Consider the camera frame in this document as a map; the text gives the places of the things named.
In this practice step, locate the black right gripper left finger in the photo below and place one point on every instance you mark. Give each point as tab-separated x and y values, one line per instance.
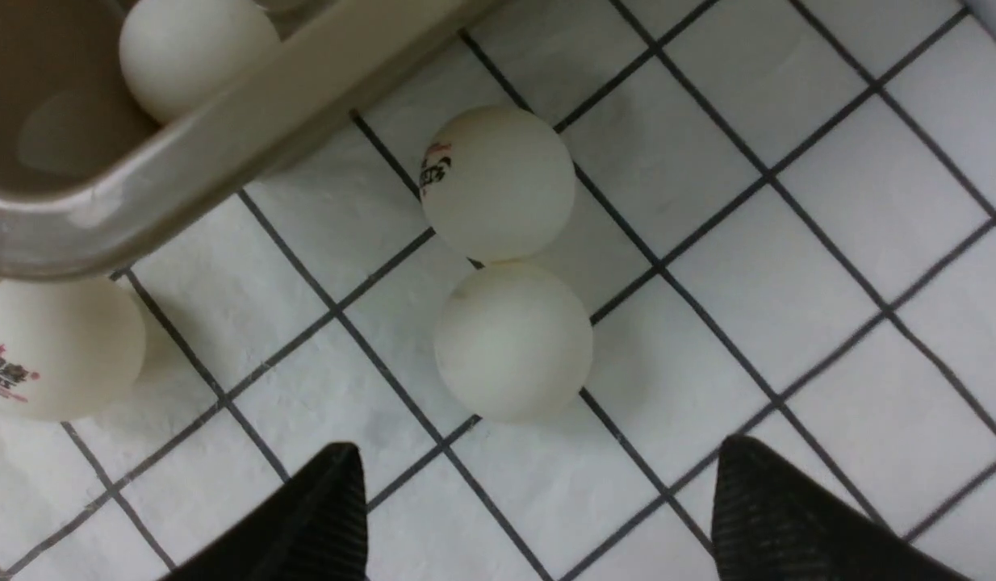
312	528

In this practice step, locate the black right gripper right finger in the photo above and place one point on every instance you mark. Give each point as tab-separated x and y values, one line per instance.
770	521

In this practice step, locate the white ping-pong ball with logo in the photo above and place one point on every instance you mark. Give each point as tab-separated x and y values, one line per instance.
174	55
67	349

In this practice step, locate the white grid tablecloth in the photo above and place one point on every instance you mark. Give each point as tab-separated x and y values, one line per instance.
785	226

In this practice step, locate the olive plastic bin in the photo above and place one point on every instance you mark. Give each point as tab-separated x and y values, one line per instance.
89	182

